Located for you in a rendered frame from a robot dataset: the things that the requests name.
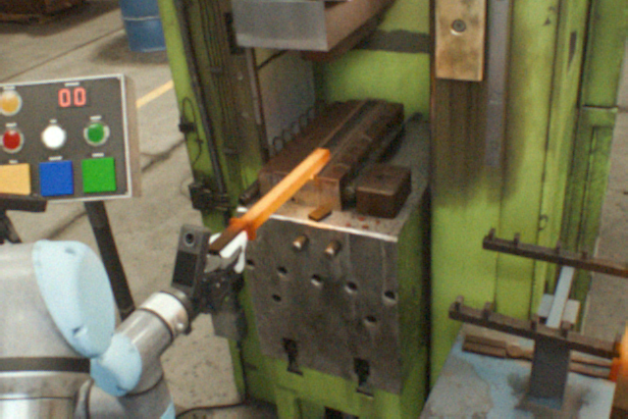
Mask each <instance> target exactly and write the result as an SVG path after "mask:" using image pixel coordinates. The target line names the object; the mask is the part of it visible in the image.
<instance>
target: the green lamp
mask: <svg viewBox="0 0 628 419"><path fill-rule="evenodd" d="M105 134H106V132H105V129H104V128H103V126H102V125H101V124H98V123H94V124H91V125H90V126H89V128H88V130H87V137H88V139H89V140H90V141H92V142H95V143H97V142H100V141H102V140H103V139H104V137H105Z"/></svg>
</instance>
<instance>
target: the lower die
mask: <svg viewBox="0 0 628 419"><path fill-rule="evenodd" d="M367 100H373V101H379V102H378V104H377V105H376V106H375V107H374V108H373V110H372V111H371V112H370V113H369V114H368V115H367V116H366V117H365V119H363V120H362V121H361V122H360V123H359V124H358V125H357V126H356V127H355V128H354V129H353V130H352V133H351V134H350V135H349V136H348V137H347V138H346V139H345V140H344V141H342V142H341V143H340V144H339V146H338V147H337V148H336V149H335V150H334V151H333V153H332V154H331V155H330V156H329V157H328V158H327V160H326V161H325V162H324V163H323V164H321V165H320V166H319V167H318V168H317V169H316V170H315V171H314V172H313V179H309V180H308V181H307V182H306V183H305V184H304V185H303V186H302V187H300V188H298V189H297V190H296V191H295V192H294V193H293V194H292V195H291V197H290V198H289V199H288V200H287V201H286V202H290V203H295V204H303V205H308V206H314V207H320V206H323V205H324V206H326V207H328V208H330V209H332V210H338V211H341V209H342V208H344V207H345V205H346V204H347V203H348V202H349V201H347V200H344V198H343V194H342V193H343V191H344V190H345V188H346V186H347V170H346V168H345V167H342V166H337V167H336V170H335V171H333V167H334V165H335V164H336V163H344V164H345V165H346V166H347V167H348V168H349V170H350V181H352V180H353V179H354V177H355V175H354V172H355V162H354V160H353V158H351V157H345V159H344V162H343V161H341V160H340V159H341V156H343V155H345V154H352V155H353V156H355V157H356V159H357V163H358V171H359V170H360V169H361V167H362V162H363V159H362V150H361V149H360V148H359V147H353V148H352V151H349V148H350V146H351V145H353V144H359V145H361V146H362V147H363V148H365V150H366V162H368V161H369V158H370V154H371V146H370V141H369V140H368V139H365V138H362V139H360V141H359V143H357V139H358V137H360V136H368V137H370V138H371V139H372V141H373V151H374V153H375V151H376V149H377V144H378V141H377V134H376V133H375V132H374V131H372V130H370V131H368V133H367V135H365V132H366V129H368V128H375V129H377V130H378V132H379V134H380V144H381V143H382V142H383V137H384V127H383V125H382V124H381V123H375V125H374V126H373V127H371V126H372V123H373V122H374V121H375V120H378V116H379V115H380V114H381V113H389V114H391V115H392V118H393V128H394V127H395V126H397V125H400V124H401V123H402V122H403V103H397V102H386V99H383V98H372V97H366V98H364V100H356V99H348V100H347V101H346V102H341V101H333V102H332V103H331V104H330V105H329V106H328V110H327V111H324V112H321V113H320V117H319V118H317V117H316V118H315V119H314V120H313V121H312V125H311V126H310V124H309V125H308V126H306V127H305V128H304V129H305V131H303V132H302V131H301V132H300V133H299V134H298V135H297V136H296V137H295V141H293V139H292V140H291V141H290V142H289V143H288V147H286V148H283V149H282V150H281V151H279V153H278V157H277V158H275V156H274V157H273V158H272V159H271V160H270V161H269V162H268V163H267V164H266V165H265V166H264V167H263V168H261V169H260V170H259V171H257V172H256V173H257V180H259V186H260V192H261V198H264V197H265V196H266V194H267V193H269V192H270V191H271V190H272V189H273V188H274V187H275V186H276V185H278V184H279V183H281V182H282V181H283V180H284V179H285V178H286V177H288V176H289V175H290V173H291V172H292V171H293V170H294V169H295V168H296V167H298V166H299V165H301V164H302V163H303V162H304V161H305V160H306V159H307V158H309V157H310V156H311V155H312V154H313V153H314V151H315V150H316V149H318V148H321V147H323V146H324V145H325V144H326V143H327V141H328V140H329V139H330V138H331V137H332V136H333V135H334V134H335V133H336V132H337V130H338V129H339V128H340V127H341V126H343V125H344V124H345V123H346V122H347V121H348V120H349V119H350V118H351V117H352V116H353V115H354V114H355V113H356V112H357V111H358V108H359V107H360V106H361V105H362V104H363V103H364V102H366V101H367ZM381 121H383V122H384V123H385V124H386V129H388V136H389V135H390V133H391V118H390V117H389V116H386V115H383V116H382V117H381ZM292 197H293V198H294V199H295V201H291V198H292Z"/></svg>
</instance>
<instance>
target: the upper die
mask: <svg viewBox="0 0 628 419"><path fill-rule="evenodd" d="M392 1H394V0H349V1H331V0H232V4H233V11H234V18H235V30H236V37H237V45H238V46H245V47H263V48H281V49H297V50H315V51H329V50H330V49H332V48H333V47H334V46H336V45H337V44H338V43H339V42H340V41H341V40H342V39H343V38H346V37H347V36H348V35H349V34H351V33H352V32H353V31H355V30H356V29H357V28H359V27H360V26H361V25H363V24H364V23H365V22H368V21H369V20H370V19H372V18H373V17H374V15H375V14H377V13H378V12H379V11H381V10H382V9H383V8H384V7H386V6H387V5H388V4H390V3H391V2H392Z"/></svg>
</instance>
